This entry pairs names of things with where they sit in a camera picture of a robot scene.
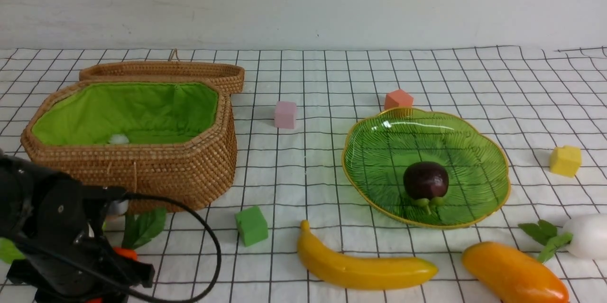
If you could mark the dark purple mangosteen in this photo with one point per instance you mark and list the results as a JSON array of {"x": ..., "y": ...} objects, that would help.
[{"x": 426, "y": 184}]

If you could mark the yellow plastic banana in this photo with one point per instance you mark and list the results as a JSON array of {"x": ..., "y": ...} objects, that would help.
[{"x": 360, "y": 273}]

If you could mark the white vegetable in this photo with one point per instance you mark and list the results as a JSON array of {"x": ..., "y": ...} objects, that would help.
[{"x": 118, "y": 139}]

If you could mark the orange plastic carrot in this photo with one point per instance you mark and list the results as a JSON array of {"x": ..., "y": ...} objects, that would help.
[{"x": 137, "y": 232}]

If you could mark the orange plastic mango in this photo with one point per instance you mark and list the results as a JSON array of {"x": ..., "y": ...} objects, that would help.
[{"x": 512, "y": 275}]

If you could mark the white plastic radish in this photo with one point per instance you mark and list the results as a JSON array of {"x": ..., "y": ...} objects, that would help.
[{"x": 582, "y": 236}]

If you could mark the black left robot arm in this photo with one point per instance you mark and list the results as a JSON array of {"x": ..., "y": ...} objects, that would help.
[{"x": 63, "y": 215}]

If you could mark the checkered white tablecloth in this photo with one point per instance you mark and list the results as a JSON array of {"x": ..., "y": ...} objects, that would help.
[{"x": 527, "y": 101}]

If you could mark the pink foam cube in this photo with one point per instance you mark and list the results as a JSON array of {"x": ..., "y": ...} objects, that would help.
[{"x": 285, "y": 115}]

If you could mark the green glass leaf plate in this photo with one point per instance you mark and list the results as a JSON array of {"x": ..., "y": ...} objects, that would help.
[{"x": 380, "y": 148}]

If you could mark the woven wicker basket lid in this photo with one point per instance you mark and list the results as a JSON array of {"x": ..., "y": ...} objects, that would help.
[{"x": 227, "y": 78}]

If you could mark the orange foam cube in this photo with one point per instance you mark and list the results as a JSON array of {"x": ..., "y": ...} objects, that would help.
[{"x": 398, "y": 98}]

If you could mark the green foam cube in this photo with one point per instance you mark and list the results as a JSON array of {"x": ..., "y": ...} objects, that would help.
[{"x": 251, "y": 225}]

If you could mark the woven wicker basket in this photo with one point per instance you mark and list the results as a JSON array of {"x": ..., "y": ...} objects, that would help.
[{"x": 182, "y": 136}]

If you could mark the yellow foam cube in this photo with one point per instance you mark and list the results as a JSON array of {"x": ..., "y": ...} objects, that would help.
[{"x": 565, "y": 161}]

